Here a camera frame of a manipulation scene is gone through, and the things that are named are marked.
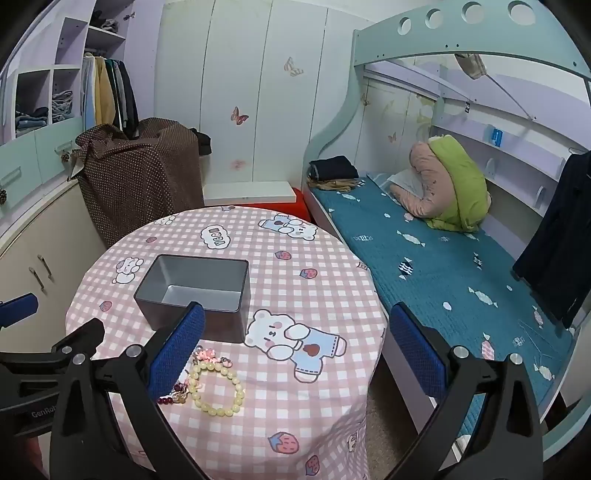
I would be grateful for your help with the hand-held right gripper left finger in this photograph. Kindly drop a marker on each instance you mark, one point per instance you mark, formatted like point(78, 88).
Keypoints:
point(178, 350)

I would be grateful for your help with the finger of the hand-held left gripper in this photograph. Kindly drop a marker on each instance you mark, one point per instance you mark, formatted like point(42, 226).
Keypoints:
point(18, 307)
point(69, 339)

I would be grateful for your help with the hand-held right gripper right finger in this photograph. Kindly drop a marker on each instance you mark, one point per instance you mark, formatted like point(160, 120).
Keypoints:
point(418, 350)

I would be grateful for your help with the grey metal tin box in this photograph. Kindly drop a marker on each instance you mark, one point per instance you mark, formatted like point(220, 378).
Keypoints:
point(194, 272)

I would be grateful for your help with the beige cabinet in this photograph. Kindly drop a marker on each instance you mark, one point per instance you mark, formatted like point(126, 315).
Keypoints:
point(55, 221)

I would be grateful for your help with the blue patterned bedsheet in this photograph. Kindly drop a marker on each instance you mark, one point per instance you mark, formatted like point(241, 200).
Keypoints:
point(438, 258)

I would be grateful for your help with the pink checkered tablecloth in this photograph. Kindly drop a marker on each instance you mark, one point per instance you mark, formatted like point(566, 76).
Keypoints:
point(295, 286)

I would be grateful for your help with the teal drawer unit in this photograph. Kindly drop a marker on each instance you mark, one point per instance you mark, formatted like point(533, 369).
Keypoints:
point(41, 157)

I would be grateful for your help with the white pillow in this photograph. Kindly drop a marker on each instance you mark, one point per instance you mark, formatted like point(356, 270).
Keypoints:
point(406, 182)

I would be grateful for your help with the green and pink quilt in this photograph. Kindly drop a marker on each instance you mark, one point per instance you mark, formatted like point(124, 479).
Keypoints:
point(457, 184)

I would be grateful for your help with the white board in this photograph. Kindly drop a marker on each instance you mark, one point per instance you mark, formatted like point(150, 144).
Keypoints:
point(249, 193)

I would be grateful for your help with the dark hanging coat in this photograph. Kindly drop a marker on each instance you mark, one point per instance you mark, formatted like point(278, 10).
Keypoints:
point(558, 240)

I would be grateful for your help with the folded tan garment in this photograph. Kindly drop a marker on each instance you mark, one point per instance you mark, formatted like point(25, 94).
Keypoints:
point(337, 184)

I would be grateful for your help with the folded dark jeans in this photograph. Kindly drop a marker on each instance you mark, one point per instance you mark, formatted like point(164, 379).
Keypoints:
point(31, 122)

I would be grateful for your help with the red stool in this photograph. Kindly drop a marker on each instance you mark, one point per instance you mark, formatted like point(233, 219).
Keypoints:
point(300, 205)

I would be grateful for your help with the folded dark clothes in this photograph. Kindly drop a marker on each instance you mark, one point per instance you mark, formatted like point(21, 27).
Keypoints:
point(334, 168)

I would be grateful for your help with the folded light jeans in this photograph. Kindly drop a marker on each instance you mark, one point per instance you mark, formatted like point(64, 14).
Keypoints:
point(62, 106)

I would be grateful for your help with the small butterfly sticker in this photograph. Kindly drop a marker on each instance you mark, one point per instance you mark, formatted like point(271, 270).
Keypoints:
point(392, 137)

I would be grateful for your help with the light blue hanging garment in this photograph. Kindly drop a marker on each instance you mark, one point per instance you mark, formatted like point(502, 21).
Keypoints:
point(87, 92)

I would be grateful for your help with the small blue box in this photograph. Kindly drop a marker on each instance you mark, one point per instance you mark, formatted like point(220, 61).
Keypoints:
point(497, 137)

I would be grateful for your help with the yellow hanging garment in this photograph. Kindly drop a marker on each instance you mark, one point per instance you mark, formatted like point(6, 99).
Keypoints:
point(104, 92)

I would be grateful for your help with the black hanging garment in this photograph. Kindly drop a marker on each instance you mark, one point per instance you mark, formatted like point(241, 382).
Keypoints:
point(129, 101)

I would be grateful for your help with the pink butterfly sticker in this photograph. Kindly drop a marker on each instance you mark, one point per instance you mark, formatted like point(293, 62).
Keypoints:
point(239, 115)

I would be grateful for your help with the white wardrobe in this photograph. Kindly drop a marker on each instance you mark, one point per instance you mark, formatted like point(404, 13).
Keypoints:
point(277, 115)

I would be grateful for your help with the white open shelf unit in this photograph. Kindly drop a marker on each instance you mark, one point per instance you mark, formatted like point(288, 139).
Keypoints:
point(69, 41)

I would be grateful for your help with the beige cloth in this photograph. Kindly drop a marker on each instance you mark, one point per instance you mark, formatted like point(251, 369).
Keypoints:
point(473, 64)

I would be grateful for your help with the striped butterfly sticker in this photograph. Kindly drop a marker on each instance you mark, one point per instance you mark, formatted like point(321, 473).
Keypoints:
point(293, 67)

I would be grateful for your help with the teal bunk bed frame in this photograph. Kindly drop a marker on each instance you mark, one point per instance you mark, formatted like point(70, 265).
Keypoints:
point(392, 37)

